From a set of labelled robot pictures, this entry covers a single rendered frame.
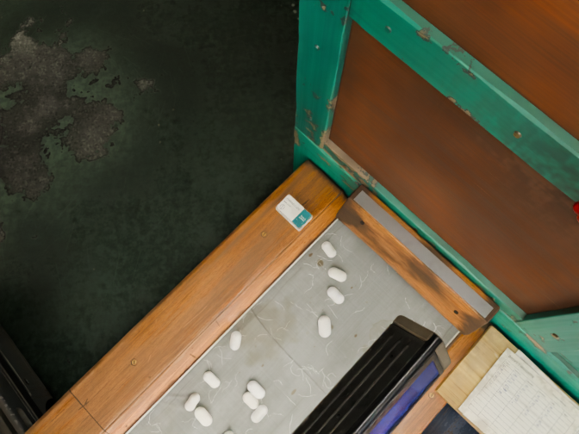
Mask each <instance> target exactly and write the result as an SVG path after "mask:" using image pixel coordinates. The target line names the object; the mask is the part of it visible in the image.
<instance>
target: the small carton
mask: <svg viewBox="0 0 579 434"><path fill-rule="evenodd" d="M276 210H277V211H278V212H279V213H280V214H281V215H282V216H283V217H284V218H285V219H286V220H287V221H288V222H289V223H290V224H291V225H292V226H293V227H294V228H295V229H297V230H298V231H299V232H300V231H301V230H302V229H303V228H304V227H305V226H306V225H307V224H308V223H309V222H310V221H311V220H312V217H313V215H312V214H311V213H310V212H308V211H307V210H306V209H305V208H304V207H303V206H302V205H301V204H300V203H299V202H298V201H296V200H295V199H294V198H293V197H292V196H291V195H290V194H288V195H287V196H286V197H285V198H284V199H283V200H282V201H281V202H280V203H279V204H278V205H277V206H276Z"/></svg>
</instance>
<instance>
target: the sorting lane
mask: <svg viewBox="0 0 579 434"><path fill-rule="evenodd" d="M326 241H327V242H329V243H331V245H332V246H333V248H334V249H335V250H336V255H335V257H328V256H327V254H326V253H325V252H324V251H323V250H322V247H321V246H322V244H323V243H324V242H326ZM332 267H335V268H337V269H339V270H342V271H344V272H345V273H346V280H345V281H343V282H339V281H337V280H335V279H333V278H332V277H330V276H329V275H328V271H329V269H330V268H332ZM330 287H335V288H336V289H337V290H338V291H339V292H340V293H341V294H342V295H343V296H344V301H343V302H342V303H340V304H337V303H335V302H334V301H333V300H332V298H331V297H329V296H328V294H327V290H328V289H329V288H330ZM322 315H326V316H327V317H328V318H329V319H330V322H331V334H330V335H329V336H328V337H327V338H323V337H322V336H321V335H320V334H319V326H318V320H319V317H320V316H322ZM399 315H403V316H405V317H407V318H409V319H411V320H412V321H414V322H416V323H418V324H420V325H422V326H424V327H425V328H427V329H429V330H431V331H433V332H435V333H436V334H438V335H439V336H440V337H441V338H442V339H443V341H444V344H445V347H447V346H448V345H449V344H450V343H451V341H452V340H453V339H454V338H455V337H456V336H457V335H458V334H459V333H460V331H459V330H458V329H457V328H456V327H455V326H454V325H453V324H451V323H450V322H449V321H448V320H447V319H446V318H445V317H444V316H443V315H442V314H440V313H439V312H438V311H437V310H436V309H435V308H434V307H433V306H432V305H431V304H430V303H428V302H427V301H426V300H425V299H424V298H423V297H422V296H421V295H420V294H419V293H418V292H417V291H416V290H414V289H413V288H412V287H411V286H410V285H409V284H408V283H407V282H406V281H405V280H404V279H403V278H402V277H401V276H400V275H399V274H398V273H397V272H396V271H395V270H394V269H393V268H392V267H390V266H389V265H388V264H387V263H386V262H385V261H384V260H383V259H382V258H381V257H379V256H378V255H377V254H376V253H375V252H374V251H373V250H372V249H371V248H370V247H369V246H368V245H367V244H366V243H365V242H364V241H363V240H361V239H360V238H359V237H358V236H357V235H356V234H355V233H353V232H352V231H351V230H350V229H349V228H348V227H347V226H345V225H344V224H343V223H342V222H341V221H340V220H338V219H337V220H336V221H335V222H334V223H333V224H332V225H331V226H330V227H329V228H328V229H327V230H326V231H325V232H324V233H323V234H322V235H321V236H320V237H319V238H318V239H317V240H316V241H315V242H314V243H313V244H312V245H311V246H310V247H309V248H308V249H307V250H306V251H305V252H304V253H303V254H302V255H301V256H300V257H299V258H298V259H297V260H296V261H295V262H294V263H293V264H292V265H291V266H290V267H289V268H288V269H287V270H286V271H285V272H284V273H283V274H282V275H281V276H280V277H279V278H278V279H277V280H276V281H275V282H274V283H273V284H272V285H271V286H270V287H269V288H268V289H267V290H266V291H265V292H264V293H263V294H262V295H261V296H260V297H259V298H258V299H257V300H256V301H255V302H254V303H253V304H252V305H251V306H250V307H249V308H248V309H247V310H246V311H245V312H244V313H243V314H242V315H241V317H240V318H239V319H238V320H237V321H236V322H235V323H234V324H233V325H232V326H231V327H230V328H229V329H228V330H227V331H226V332H225V333H224V334H223V335H222V336H221V337H220V338H219V339H218V340H217V341H216V342H215V343H214V344H213V345H212V346H211V347H210V348H209V349H208V350H207V351H206V352H205V353H204V354H203V355H202V356H201V357H200V358H199V359H198V360H197V361H196V362H195V363H194V364H193V365H192V366H191V367H190V369H189V370H188V371H187V372H186V373H185V374H184V375H183V376H182V377H181V378H180V379H179V380H178V381H177V382H176V383H175V384H174V385H173V386H172V387H171V388H170V389H169V390H168V391H167V392H166V393H165V394H164V395H163V396H162V397H161V398H160V399H159V400H158V401H157V402H156V403H155V404H154V405H153V406H152V407H151V408H150V409H149V410H148V411H147V412H146V413H145V414H144V415H143V416H142V417H141V418H140V420H139V421H138V422H137V423H136V424H135V425H134V426H133V427H132V428H131V429H130V430H129V431H128V432H127V433H126V434H224V433H225V432H226V431H232V432H233V434H291V433H292V432H293V431H294V430H295V428H296V427H297V426H298V425H299V424H300V423H301V422H302V421H303V420H304V419H305V418H306V417H307V416H308V415H309V414H310V413H311V411H312V410H313V409H314V408H315V407H316V406H317V405H318V404H319V402H320V401H321V400H322V399H323V398H324V397H325V396H326V395H327V393H328V392H329V391H330V390H331V389H332V388H333V387H334V386H335V384H336V383H337V382H338V381H339V380H340V379H341V378H342V377H343V376H344V374H345V373H346V372H347V371H348V370H349V369H350V368H351V367H352V365H353V364H354V363H355V362H356V361H357V360H358V359H359V358H360V357H361V356H362V355H363V354H364V353H365V352H366V351H367V350H368V348H369V347H370V346H371V345H372V344H373V343H374V342H375V341H376V339H377V338H378V337H379V336H380V335H381V334H382V333H383V332H384V330H385V329H386V328H387V327H388V326H389V325H390V324H393V323H392V322H393V321H394V319H395V318H396V317H397V316H399ZM235 331H237V332H240V334H241V341H240V347H239V348H238V349H237V350H232V349H231V348H230V338H231V334H232V333H233V332H235ZM207 371H211V372H212V373H213V374H214V375H215V376H216V377H217V378H218V379H219V380H220V385H219V386H218V387H216V388H212V387H211V386H210V385H209V384H208V383H207V382H206V381H205V380H204V379H203V375H204V373H205V372H207ZM250 381H256V382H257V383H258V384H259V385H260V386H261V387H262V388H263V389H264V390H265V396H264V397H263V398H262V399H257V398H256V397H255V396H254V397H255V398H256V399H257V400H258V403H259V404H258V405H259V406H260V405H265V406H266V407H267V409H268V412H267V413H266V415H265V416H264V417H263V418H262V419H261V420H260V421H259V422H257V423H254V422H252V419H251V416H252V413H253V412H254V411H255V410H256V409H257V408H256V409H251V408H250V407H249V406H248V405H247V404H246V403H245V402H244V401H243V395H244V393H247V392H249V393H250V391H249V390H248V389H247V384H248V383H249V382H250ZM193 393H197V394H199V395H200V400H199V402H198V403H197V404H196V407H195V408H194V410H192V411H187V410H186V409H185V403H186V402H187V400H188V399H189V397H190V396H191V395H192V394H193ZM198 407H203V408H205V410H206V411H207V412H208V413H209V414H210V415H211V417H212V419H213V420H212V423H211V425H209V426H203V425H202V424H201V423H200V422H199V420H198V419H197V418H196V416H195V410H196V409H197V408H198Z"/></svg>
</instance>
